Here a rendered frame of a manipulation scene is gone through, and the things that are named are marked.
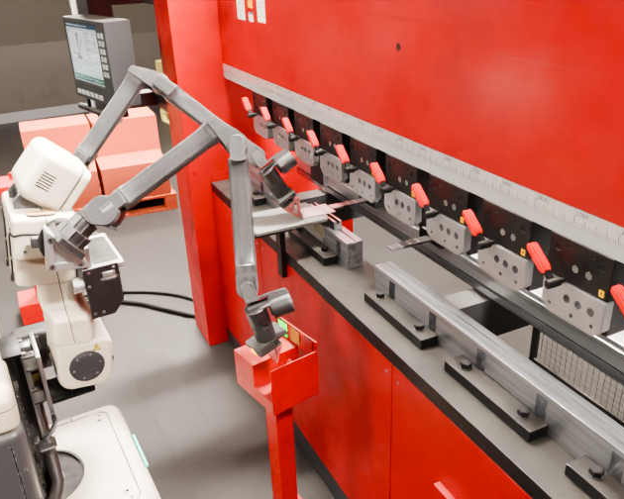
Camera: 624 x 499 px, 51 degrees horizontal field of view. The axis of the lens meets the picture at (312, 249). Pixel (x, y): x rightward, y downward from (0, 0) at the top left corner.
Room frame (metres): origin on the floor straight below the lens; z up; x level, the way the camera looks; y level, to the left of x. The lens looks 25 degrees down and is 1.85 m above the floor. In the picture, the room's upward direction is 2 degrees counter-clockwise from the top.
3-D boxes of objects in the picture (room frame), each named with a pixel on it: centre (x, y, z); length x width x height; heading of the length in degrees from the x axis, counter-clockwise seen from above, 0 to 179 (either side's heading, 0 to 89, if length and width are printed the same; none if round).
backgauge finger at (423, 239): (1.85, -0.35, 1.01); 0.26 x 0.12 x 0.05; 115
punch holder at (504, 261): (1.26, -0.44, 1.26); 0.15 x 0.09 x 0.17; 25
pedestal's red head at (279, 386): (1.57, 0.12, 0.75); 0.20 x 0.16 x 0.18; 36
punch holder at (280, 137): (2.35, 0.06, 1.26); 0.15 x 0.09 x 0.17; 25
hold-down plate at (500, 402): (1.21, -0.40, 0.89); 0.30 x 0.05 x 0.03; 25
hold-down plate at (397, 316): (1.57, -0.24, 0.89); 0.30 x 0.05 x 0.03; 25
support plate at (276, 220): (2.08, 0.10, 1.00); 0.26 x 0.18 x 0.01; 115
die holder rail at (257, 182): (2.65, 0.19, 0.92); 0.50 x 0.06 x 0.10; 25
